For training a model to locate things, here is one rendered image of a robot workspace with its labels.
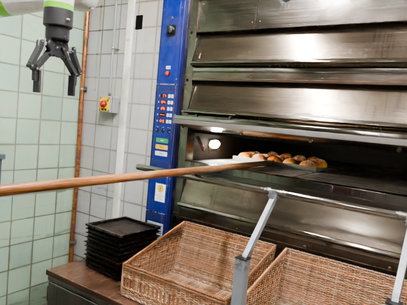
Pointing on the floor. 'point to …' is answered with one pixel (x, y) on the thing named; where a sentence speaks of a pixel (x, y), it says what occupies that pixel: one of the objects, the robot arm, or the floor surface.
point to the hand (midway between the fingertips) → (54, 91)
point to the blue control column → (172, 50)
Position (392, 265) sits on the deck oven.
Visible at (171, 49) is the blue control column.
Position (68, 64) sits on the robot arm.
